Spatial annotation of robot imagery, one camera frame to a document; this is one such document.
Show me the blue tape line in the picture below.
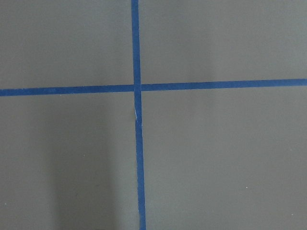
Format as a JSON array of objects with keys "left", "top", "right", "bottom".
[
  {"left": 130, "top": 0, "right": 147, "bottom": 230},
  {"left": 0, "top": 78, "right": 307, "bottom": 97}
]

